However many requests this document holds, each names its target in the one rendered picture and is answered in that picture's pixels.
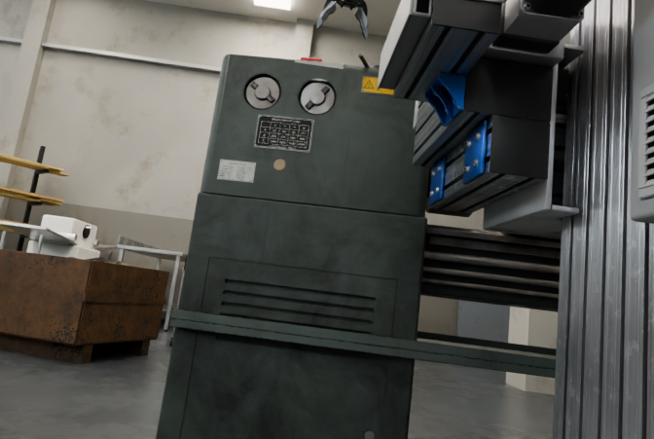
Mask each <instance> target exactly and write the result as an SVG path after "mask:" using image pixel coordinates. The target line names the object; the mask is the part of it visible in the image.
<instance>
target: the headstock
mask: <svg viewBox="0 0 654 439"><path fill-rule="evenodd" d="M379 71H380V69H379V68H371V67H362V66H353V65H344V69H340V68H333V67H326V66H319V65H313V64H306V63H300V62H295V59H286V58H274V57H263V56H253V55H232V54H228V55H225V56H224V58H223V61H222V66H221V72H220V78H219V84H218V90H217V95H216V101H215V106H214V112H213V118H212V124H211V130H210V135H209V140H208V146H207V152H206V158H205V164H204V170H203V176H202V180H201V186H200V192H203V193H211V194H220V195H229V196H238V197H247V198H255V199H264V200H273V201H290V202H298V203H307V204H316V205H324V206H333V207H341V208H350V209H359V210H368V211H376V212H385V213H394V214H403V215H412V216H420V217H425V209H426V199H427V188H428V177H429V167H428V166H421V165H413V155H414V146H415V136H416V130H415V129H413V125H414V115H415V106H416V101H415V100H410V99H404V98H397V97H394V96H393V94H394V90H388V89H381V88H380V89H379V90H378V79H379ZM312 79H323V80H326V81H328V82H329V85H327V84H325V83H316V82H315V83H310V80H312Z"/></svg>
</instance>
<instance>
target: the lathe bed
mask: <svg viewBox="0 0 654 439"><path fill-rule="evenodd" d="M561 241H562V240H561V239H554V238H541V237H533V236H525V235H516V234H507V233H499V232H490V231H481V230H473V229H464V228H456V227H447V226H438V225H429V224H427V228H426V239H425V249H424V260H423V272H422V283H421V293H420V295H423V296H431V297H439V298H447V299H455V300H462V301H470V302H478V303H486V304H494V305H501V306H509V307H517V308H526V309H534V310H542V311H556V312H558V307H559V285H560V263H561Z"/></svg>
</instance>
